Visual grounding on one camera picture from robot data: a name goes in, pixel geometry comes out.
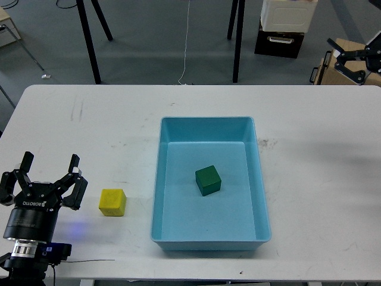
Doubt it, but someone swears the yellow wooden block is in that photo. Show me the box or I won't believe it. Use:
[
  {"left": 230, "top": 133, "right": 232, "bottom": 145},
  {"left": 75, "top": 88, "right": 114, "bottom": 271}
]
[{"left": 98, "top": 189, "right": 127, "bottom": 217}]

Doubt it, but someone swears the black table leg right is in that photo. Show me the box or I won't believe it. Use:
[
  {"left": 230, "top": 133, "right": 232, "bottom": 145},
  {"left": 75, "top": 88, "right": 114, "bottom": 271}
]
[{"left": 227, "top": 0, "right": 246, "bottom": 83}]

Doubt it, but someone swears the black table leg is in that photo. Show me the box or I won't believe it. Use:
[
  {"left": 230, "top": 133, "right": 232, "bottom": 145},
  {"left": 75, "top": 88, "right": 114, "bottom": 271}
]
[
  {"left": 76, "top": 0, "right": 114, "bottom": 85},
  {"left": 227, "top": 0, "right": 246, "bottom": 83}
]

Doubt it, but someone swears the black storage box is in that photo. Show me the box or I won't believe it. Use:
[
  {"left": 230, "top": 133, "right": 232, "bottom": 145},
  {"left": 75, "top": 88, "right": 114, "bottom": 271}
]
[{"left": 254, "top": 23, "right": 305, "bottom": 58}]

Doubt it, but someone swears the light blue plastic bin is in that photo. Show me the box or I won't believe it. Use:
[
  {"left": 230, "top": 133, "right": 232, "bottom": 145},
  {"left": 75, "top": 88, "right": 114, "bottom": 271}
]
[{"left": 151, "top": 117, "right": 271, "bottom": 251}]

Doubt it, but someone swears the wooden cabinet with handles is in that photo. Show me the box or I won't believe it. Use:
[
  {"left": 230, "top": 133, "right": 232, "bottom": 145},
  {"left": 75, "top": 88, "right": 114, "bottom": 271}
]
[{"left": 310, "top": 38, "right": 380, "bottom": 87}]

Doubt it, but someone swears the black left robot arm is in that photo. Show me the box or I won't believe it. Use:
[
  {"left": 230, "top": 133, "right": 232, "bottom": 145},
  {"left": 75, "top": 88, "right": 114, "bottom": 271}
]
[{"left": 1, "top": 151, "right": 88, "bottom": 285}]

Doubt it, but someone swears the blue wrist camera box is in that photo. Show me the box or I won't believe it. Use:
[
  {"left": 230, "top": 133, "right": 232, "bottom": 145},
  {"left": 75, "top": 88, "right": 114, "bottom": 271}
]
[{"left": 41, "top": 243, "right": 72, "bottom": 265}]

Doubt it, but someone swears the black table leg left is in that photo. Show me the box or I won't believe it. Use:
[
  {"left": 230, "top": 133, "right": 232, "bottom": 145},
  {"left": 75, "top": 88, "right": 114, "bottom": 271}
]
[{"left": 76, "top": 0, "right": 114, "bottom": 85}]

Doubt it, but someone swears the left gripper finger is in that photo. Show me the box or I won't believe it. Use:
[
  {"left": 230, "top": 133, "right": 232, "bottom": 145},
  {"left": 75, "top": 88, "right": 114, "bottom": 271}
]
[
  {"left": 50, "top": 154, "right": 88, "bottom": 210},
  {"left": 1, "top": 151, "right": 34, "bottom": 206}
]

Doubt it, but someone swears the white storage crate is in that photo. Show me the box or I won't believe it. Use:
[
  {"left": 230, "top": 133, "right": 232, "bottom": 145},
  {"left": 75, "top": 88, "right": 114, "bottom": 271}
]
[{"left": 260, "top": 0, "right": 318, "bottom": 33}]

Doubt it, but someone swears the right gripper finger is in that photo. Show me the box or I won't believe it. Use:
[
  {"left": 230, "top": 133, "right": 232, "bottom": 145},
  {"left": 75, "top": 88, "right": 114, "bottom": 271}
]
[
  {"left": 327, "top": 38, "right": 367, "bottom": 60},
  {"left": 335, "top": 53, "right": 367, "bottom": 86}
]

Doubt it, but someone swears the green wooden block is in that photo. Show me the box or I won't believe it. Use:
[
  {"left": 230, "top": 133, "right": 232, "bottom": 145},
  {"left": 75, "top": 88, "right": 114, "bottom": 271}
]
[{"left": 195, "top": 165, "right": 221, "bottom": 197}]

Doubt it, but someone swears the white hanging cord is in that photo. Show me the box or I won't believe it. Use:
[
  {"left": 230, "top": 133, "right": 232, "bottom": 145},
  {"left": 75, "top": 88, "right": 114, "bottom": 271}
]
[{"left": 177, "top": 0, "right": 191, "bottom": 86}]

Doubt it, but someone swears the wooden furniture top left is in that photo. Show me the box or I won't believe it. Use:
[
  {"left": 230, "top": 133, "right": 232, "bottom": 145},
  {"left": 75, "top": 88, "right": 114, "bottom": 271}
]
[{"left": 1, "top": 7, "right": 45, "bottom": 71}]

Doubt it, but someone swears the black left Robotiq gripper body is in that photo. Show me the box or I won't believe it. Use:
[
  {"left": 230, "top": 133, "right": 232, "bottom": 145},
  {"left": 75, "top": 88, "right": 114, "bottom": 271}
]
[{"left": 3, "top": 182, "right": 62, "bottom": 243}]

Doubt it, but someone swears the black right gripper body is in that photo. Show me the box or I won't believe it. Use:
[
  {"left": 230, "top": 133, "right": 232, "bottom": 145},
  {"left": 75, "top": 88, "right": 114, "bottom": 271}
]
[{"left": 365, "top": 31, "right": 380, "bottom": 74}]

